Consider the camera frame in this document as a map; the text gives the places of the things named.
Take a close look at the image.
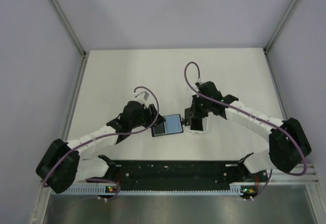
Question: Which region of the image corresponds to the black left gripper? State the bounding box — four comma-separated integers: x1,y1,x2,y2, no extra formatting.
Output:
130,104,166,129

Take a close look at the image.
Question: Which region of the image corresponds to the black credit card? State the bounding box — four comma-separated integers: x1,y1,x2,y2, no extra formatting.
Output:
152,123,166,136

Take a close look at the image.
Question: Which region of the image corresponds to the black leather card holder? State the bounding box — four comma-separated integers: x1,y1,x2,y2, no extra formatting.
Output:
151,114,184,137

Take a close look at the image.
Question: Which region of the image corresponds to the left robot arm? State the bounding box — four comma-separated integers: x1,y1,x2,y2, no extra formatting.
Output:
36,99,164,193

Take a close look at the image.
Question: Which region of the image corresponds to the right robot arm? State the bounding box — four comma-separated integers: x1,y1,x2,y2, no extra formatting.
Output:
190,81,312,181

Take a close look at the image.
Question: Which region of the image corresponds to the black card under stack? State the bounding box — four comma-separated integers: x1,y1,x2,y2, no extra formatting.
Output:
191,118,204,131

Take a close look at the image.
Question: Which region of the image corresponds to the white plastic basket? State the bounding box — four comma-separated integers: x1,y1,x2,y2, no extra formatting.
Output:
185,86,211,135

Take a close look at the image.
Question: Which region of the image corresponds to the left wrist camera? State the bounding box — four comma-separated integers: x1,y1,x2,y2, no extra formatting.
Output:
134,91,149,104

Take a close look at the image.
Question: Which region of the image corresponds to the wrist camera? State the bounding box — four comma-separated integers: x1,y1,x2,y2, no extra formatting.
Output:
196,77,202,85
134,91,149,104

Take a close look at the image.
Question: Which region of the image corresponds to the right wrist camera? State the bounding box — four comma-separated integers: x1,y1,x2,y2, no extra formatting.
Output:
196,77,202,85

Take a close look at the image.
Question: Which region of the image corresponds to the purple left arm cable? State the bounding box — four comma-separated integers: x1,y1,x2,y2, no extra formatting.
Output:
42,86,160,201

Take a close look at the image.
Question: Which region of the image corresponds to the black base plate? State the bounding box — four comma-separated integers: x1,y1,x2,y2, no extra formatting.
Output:
86,159,269,191

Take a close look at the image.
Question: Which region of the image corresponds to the grey slotted cable duct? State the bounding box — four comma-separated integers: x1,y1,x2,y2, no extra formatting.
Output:
65,182,258,196

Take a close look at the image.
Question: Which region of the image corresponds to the aluminium frame rail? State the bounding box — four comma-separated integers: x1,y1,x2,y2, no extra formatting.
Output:
269,163,319,185

